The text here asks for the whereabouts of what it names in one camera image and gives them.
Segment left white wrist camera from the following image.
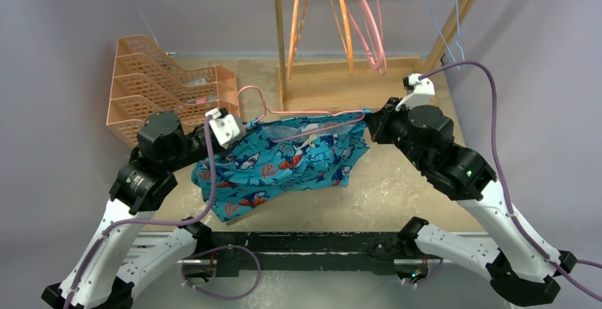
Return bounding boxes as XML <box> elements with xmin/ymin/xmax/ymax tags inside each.
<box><xmin>205</xmin><ymin>107</ymin><xmax>247</xmax><ymax>148</ymax></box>

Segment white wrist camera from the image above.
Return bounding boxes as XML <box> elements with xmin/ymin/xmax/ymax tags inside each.
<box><xmin>205</xmin><ymin>107</ymin><xmax>247</xmax><ymax>148</ymax></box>
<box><xmin>395</xmin><ymin>73</ymin><xmax>435</xmax><ymax>112</ymax></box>

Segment wooden hanger rack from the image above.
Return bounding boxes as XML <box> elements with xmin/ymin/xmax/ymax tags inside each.
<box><xmin>275</xmin><ymin>0</ymin><xmax>475</xmax><ymax>113</ymax></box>

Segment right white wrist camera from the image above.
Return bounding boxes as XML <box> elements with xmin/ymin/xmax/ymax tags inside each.
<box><xmin>395</xmin><ymin>73</ymin><xmax>435</xmax><ymax>112</ymax></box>

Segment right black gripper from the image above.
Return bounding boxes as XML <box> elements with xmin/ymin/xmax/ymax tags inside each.
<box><xmin>366</xmin><ymin>97</ymin><xmax>430</xmax><ymax>171</ymax></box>

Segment orange wavy hanger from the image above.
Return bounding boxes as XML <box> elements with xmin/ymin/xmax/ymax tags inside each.
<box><xmin>288</xmin><ymin>0</ymin><xmax>311</xmax><ymax>70</ymax></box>

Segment pink thick plastic hanger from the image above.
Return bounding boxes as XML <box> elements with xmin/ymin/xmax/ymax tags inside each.
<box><xmin>344</xmin><ymin>0</ymin><xmax>388</xmax><ymax>75</ymax></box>

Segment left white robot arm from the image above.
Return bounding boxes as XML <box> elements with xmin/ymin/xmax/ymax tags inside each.
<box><xmin>41</xmin><ymin>108</ymin><xmax>246</xmax><ymax>308</ymax></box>

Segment blue shark print shorts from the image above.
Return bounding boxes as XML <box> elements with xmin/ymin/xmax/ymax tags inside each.
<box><xmin>191</xmin><ymin>114</ymin><xmax>368</xmax><ymax>222</ymax></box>

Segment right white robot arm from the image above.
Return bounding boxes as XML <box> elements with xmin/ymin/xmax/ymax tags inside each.
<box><xmin>365</xmin><ymin>98</ymin><xmax>576</xmax><ymax>307</ymax></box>

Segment peach plastic file organizer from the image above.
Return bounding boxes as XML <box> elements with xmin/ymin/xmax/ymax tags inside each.
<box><xmin>106</xmin><ymin>35</ymin><xmax>240</xmax><ymax>147</ymax></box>

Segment blue wire hanger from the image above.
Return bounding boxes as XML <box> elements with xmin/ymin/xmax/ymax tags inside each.
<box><xmin>422</xmin><ymin>0</ymin><xmax>466</xmax><ymax>70</ymax></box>

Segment pink thin wire hanger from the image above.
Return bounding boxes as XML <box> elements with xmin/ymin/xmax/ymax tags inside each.
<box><xmin>236</xmin><ymin>85</ymin><xmax>366</xmax><ymax>141</ymax></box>

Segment black aluminium base frame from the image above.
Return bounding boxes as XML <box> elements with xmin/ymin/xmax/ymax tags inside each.
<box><xmin>126</xmin><ymin>229</ymin><xmax>490</xmax><ymax>280</ymax></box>

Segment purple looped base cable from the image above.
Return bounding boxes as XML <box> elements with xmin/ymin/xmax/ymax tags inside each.
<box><xmin>181</xmin><ymin>244</ymin><xmax>263</xmax><ymax>302</ymax></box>

